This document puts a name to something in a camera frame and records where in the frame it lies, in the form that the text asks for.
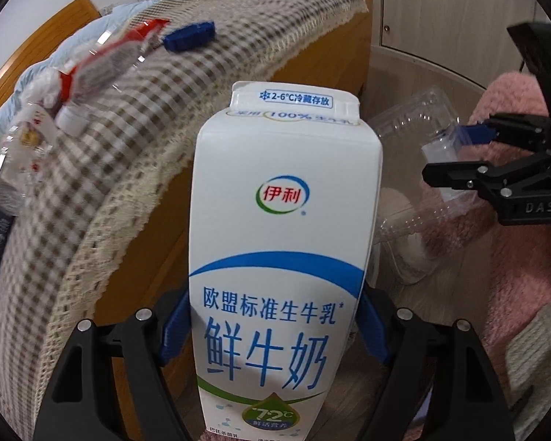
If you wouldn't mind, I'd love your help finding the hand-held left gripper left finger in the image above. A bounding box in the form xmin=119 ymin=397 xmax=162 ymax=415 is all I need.
xmin=32 ymin=287 xmax=198 ymax=441

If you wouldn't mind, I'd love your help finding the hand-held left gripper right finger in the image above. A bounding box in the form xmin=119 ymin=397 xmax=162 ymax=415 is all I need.
xmin=354 ymin=285 xmax=521 ymax=441

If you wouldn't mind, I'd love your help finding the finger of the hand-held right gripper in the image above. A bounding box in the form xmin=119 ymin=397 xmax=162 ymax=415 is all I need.
xmin=422 ymin=151 xmax=551 ymax=204
xmin=457 ymin=111 xmax=551 ymax=148

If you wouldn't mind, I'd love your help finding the clear plastic clamshell box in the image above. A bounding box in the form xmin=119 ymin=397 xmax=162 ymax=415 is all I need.
xmin=366 ymin=85 xmax=490 ymax=283

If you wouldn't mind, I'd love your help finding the white milk carton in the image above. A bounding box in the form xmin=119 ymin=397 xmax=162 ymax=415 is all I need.
xmin=188 ymin=80 xmax=385 ymax=441

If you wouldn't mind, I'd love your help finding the clear printed plastic bag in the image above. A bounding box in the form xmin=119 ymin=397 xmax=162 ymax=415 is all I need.
xmin=0 ymin=105 xmax=58 ymax=214

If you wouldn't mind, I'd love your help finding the white plastic bag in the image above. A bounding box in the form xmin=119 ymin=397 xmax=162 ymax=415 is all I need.
xmin=21 ymin=67 xmax=74 ymax=115

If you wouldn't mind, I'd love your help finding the clear plastic bottle red label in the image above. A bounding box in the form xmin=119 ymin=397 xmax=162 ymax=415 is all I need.
xmin=50 ymin=17 xmax=173 ymax=136

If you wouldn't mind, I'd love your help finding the grey wooden door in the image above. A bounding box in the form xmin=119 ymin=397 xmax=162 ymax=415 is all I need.
xmin=380 ymin=0 xmax=549 ymax=95

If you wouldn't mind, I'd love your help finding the cream knit sweater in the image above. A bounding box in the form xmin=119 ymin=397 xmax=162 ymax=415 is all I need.
xmin=505 ymin=298 xmax=551 ymax=439

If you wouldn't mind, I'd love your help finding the wooden bed with checkered cover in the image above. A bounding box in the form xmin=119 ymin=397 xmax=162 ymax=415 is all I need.
xmin=0 ymin=0 xmax=368 ymax=419

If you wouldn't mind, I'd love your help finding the light blue duvet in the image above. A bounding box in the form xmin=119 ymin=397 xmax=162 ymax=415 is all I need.
xmin=0 ymin=0 xmax=166 ymax=157

